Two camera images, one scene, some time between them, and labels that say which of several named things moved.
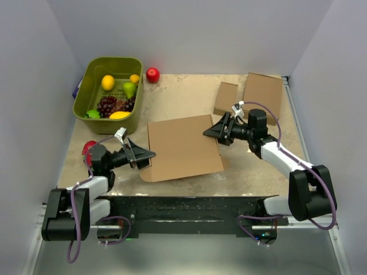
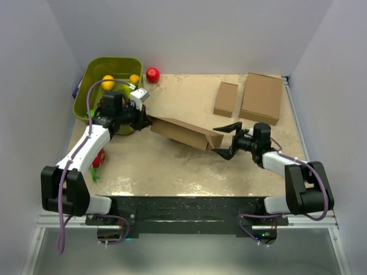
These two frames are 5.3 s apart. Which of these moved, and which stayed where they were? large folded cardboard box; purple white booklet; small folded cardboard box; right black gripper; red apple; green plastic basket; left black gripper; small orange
Moved: left black gripper; right black gripper
Stayed: purple white booklet; red apple; large folded cardboard box; small folded cardboard box; small orange; green plastic basket
